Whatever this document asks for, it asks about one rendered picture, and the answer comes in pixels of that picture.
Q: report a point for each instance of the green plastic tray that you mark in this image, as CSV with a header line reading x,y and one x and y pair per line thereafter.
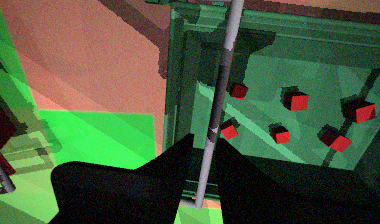
x,y
333,61

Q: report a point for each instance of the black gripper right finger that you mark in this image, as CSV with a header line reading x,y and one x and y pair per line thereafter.
x,y
248,196

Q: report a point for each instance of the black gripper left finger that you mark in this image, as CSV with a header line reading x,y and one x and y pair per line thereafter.
x,y
152,192

